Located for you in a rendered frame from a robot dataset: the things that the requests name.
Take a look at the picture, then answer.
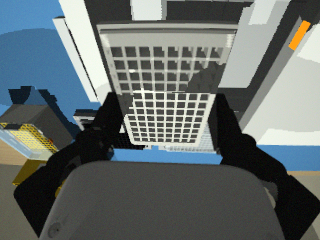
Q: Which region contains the yellow open-top bin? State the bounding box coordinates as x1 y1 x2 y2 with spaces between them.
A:
12 159 65 197

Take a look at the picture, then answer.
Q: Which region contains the blue bench mat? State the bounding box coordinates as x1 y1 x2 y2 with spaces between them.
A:
0 0 320 171

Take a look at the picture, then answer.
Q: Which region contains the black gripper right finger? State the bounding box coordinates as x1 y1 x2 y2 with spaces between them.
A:
207 93 320 240

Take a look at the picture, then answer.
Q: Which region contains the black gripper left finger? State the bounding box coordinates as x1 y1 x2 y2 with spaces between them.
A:
13 92 124 238

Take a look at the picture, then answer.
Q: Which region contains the white multi-well plate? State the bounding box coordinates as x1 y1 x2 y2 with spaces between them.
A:
165 127 216 153

